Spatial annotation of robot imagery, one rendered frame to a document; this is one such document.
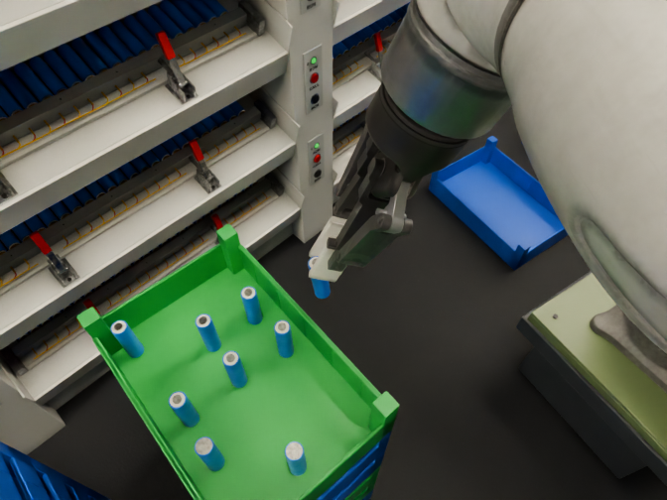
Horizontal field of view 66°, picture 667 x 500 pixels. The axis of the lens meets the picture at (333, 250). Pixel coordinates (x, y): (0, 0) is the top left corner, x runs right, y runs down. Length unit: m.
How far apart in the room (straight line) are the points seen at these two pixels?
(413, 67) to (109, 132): 0.51
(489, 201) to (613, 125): 1.16
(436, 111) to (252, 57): 0.54
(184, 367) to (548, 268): 0.88
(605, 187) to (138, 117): 0.66
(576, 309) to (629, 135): 0.78
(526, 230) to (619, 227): 1.13
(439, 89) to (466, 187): 1.04
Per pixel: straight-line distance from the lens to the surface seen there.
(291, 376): 0.62
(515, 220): 1.32
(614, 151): 0.19
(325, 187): 1.13
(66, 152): 0.76
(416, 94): 0.33
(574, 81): 0.21
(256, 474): 0.59
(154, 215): 0.89
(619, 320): 0.95
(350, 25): 0.95
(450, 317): 1.14
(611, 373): 0.92
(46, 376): 1.03
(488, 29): 0.27
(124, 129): 0.76
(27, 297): 0.88
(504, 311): 1.17
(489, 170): 1.42
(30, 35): 0.65
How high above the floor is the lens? 0.98
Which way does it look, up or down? 55 degrees down
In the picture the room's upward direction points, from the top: straight up
